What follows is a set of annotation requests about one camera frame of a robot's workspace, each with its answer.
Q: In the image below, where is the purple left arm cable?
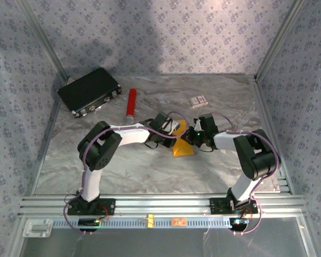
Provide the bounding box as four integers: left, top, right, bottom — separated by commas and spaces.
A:
62, 111, 190, 236

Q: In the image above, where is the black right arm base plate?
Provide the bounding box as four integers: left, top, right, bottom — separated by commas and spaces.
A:
209, 197, 259, 215

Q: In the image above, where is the playing card box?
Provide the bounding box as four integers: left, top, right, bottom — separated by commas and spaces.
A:
189, 95, 209, 109

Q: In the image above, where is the grey metal handle bracket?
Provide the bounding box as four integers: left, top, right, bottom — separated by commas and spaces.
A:
22, 218, 54, 238

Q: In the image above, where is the aluminium frame post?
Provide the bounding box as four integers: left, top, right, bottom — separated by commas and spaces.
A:
18, 0, 70, 81
253, 0, 307, 81

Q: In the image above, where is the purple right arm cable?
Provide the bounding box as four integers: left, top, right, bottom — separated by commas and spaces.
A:
211, 111, 282, 237

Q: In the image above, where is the marble pattern table mat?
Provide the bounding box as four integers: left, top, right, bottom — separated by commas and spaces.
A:
33, 74, 281, 195

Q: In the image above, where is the yellow paper sheet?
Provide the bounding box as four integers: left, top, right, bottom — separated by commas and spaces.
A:
172, 119, 196, 157

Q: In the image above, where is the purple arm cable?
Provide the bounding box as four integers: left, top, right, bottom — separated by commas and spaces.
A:
211, 111, 282, 237
62, 111, 190, 236

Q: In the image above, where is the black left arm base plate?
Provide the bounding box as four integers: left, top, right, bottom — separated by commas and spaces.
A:
67, 198, 116, 216

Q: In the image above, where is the black briefcase with metal latches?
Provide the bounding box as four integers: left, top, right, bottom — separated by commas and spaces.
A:
57, 66, 123, 118

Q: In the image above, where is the slotted grey cable duct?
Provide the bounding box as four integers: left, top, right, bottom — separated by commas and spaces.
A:
52, 216, 232, 229

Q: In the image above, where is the aluminium mounting rail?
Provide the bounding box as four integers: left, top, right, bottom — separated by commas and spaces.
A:
18, 194, 307, 216

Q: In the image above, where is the small circuit board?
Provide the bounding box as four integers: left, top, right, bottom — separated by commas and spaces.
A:
78, 218, 101, 228
229, 218, 249, 227

